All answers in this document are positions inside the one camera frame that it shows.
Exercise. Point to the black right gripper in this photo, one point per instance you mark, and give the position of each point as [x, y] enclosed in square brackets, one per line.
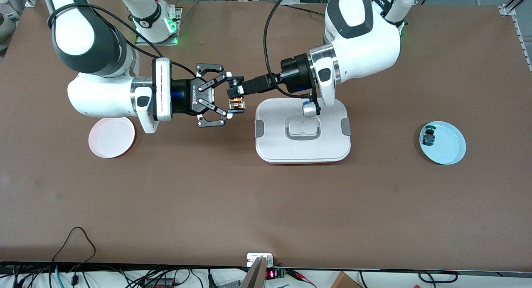
[185, 96]

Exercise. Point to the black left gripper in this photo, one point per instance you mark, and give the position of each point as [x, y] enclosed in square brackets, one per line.
[293, 75]

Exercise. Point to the orange push-button switch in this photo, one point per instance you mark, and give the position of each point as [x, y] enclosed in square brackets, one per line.
[237, 103]

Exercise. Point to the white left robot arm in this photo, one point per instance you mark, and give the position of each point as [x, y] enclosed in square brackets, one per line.
[365, 43]

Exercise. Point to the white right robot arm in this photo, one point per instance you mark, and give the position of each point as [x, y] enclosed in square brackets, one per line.
[83, 34]

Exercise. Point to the white lunch box grey clips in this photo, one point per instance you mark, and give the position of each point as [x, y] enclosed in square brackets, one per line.
[303, 151]

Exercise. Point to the small white box device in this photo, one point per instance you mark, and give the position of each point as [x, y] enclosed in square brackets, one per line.
[253, 258]

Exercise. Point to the brown cardboard box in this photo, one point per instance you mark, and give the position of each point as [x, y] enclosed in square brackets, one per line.
[345, 281]

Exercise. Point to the pink round plate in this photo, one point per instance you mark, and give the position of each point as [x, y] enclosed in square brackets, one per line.
[112, 138]

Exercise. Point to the aluminium profile bar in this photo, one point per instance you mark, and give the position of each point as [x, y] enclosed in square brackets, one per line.
[255, 277]

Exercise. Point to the red digit display module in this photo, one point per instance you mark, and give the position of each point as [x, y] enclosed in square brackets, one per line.
[271, 274]

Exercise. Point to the light blue round plate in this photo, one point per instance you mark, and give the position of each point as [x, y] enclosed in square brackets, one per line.
[447, 146]

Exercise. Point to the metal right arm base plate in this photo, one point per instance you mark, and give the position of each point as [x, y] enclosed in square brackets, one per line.
[177, 38]

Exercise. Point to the blue push-button switch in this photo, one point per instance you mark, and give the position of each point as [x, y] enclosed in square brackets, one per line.
[428, 138]

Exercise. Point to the aluminium frame rail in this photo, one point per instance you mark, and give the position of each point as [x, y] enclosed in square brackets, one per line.
[509, 11]

